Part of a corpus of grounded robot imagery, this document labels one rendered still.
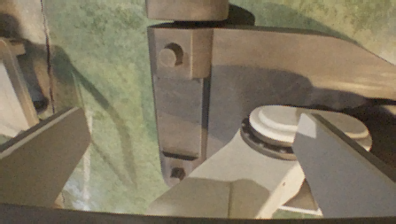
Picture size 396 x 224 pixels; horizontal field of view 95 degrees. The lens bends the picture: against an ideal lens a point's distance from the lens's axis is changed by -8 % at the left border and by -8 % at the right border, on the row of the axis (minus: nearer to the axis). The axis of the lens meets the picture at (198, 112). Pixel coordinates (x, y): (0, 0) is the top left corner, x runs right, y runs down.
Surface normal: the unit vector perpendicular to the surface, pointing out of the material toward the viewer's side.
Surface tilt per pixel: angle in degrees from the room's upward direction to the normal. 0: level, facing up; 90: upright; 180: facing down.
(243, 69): 0
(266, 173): 90
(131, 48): 0
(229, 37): 0
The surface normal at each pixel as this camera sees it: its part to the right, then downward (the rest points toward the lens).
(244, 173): 0.02, -0.87
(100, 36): -0.22, 0.47
